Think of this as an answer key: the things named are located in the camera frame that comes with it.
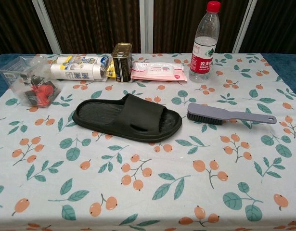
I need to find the clear bag with red items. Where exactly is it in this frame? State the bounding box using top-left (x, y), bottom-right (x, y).
top-left (0, 55), bottom-right (63, 108)

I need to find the clear water bottle red cap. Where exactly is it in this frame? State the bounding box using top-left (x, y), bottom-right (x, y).
top-left (188, 0), bottom-right (222, 83)

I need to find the red plastic toy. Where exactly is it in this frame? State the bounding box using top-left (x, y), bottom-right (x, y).
top-left (33, 83), bottom-right (54, 108)

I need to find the dark fabric screen panel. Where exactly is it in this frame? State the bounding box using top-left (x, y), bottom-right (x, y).
top-left (232, 0), bottom-right (296, 54)
top-left (32, 0), bottom-right (148, 54)
top-left (0, 0), bottom-right (54, 55)
top-left (140, 0), bottom-right (257, 54)

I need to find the floral print tablecloth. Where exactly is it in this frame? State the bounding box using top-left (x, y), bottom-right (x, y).
top-left (0, 52), bottom-right (296, 231)

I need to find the black rubber slipper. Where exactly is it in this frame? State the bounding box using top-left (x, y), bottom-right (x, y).
top-left (72, 93), bottom-right (182, 143)

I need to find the grey cleaning brush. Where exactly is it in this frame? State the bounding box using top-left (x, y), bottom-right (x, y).
top-left (187, 103), bottom-right (277, 126)

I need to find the pink wet wipes pack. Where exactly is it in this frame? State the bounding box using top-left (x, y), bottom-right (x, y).
top-left (130, 61), bottom-right (188, 82)

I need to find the white bag rolls pack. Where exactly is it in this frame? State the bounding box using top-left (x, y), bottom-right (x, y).
top-left (50, 54), bottom-right (115, 82)

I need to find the black and gold tin can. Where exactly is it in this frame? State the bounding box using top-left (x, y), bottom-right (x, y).
top-left (111, 42), bottom-right (133, 83)

